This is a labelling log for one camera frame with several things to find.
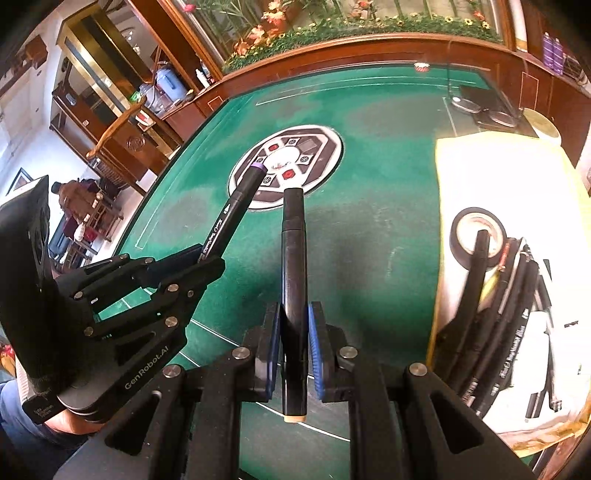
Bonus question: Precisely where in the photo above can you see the white gold pillar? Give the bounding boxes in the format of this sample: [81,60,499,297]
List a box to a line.
[508,0,530,52]

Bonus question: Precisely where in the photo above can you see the person's blue jeans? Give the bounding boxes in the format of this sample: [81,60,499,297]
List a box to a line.
[0,369,88,467]

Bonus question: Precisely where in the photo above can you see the pile of black pens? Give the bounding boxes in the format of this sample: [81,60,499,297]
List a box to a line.
[434,230,561,421]

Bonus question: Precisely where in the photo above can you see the framed picture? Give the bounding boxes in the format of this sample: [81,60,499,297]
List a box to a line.
[8,167,34,195]

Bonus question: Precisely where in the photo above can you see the black marker cream cap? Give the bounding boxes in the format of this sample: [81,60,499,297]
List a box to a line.
[281,187,309,423]

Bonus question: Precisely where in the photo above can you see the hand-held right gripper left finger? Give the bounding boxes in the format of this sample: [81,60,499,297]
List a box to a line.
[53,302,284,480]

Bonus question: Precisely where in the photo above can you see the eyeglasses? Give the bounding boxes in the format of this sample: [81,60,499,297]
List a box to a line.
[451,95,519,129]

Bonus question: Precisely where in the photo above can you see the blue jug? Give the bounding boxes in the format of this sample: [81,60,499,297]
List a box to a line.
[154,67,186,104]

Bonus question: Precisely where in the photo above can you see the black flat case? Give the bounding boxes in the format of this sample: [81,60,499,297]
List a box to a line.
[459,84,539,137]

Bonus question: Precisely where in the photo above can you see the black tape roll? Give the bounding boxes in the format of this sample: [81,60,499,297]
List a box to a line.
[450,208,507,271]

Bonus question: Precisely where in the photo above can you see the glass display cabinet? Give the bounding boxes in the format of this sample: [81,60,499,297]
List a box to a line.
[50,11,155,123]

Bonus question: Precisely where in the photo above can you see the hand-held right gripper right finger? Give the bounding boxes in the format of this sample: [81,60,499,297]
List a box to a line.
[308,302,539,480]

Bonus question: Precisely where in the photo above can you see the floral painted screen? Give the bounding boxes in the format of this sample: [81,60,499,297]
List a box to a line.
[173,0,515,72]

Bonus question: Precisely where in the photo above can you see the round table control panel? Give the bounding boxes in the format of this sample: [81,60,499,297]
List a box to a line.
[228,124,345,210]

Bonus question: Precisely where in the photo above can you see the colourful printed cloth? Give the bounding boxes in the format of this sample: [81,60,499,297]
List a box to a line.
[0,339,20,379]

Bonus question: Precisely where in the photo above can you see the black marker purple caps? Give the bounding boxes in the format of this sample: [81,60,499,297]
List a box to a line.
[198,159,267,265]

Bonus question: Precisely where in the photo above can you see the person's left forearm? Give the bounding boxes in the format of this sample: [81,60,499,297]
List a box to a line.
[46,408,110,437]

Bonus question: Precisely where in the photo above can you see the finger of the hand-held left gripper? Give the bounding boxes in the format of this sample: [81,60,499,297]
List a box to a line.
[62,259,227,402]
[54,246,207,306]

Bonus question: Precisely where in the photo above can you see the white tray yellow rim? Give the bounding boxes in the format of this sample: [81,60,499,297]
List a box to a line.
[426,131,591,459]

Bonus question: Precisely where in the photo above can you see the wire basket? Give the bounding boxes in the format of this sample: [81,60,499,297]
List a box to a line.
[563,54,591,86]

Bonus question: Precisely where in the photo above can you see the round brass dish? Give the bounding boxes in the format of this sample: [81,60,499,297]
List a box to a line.
[521,107,562,142]

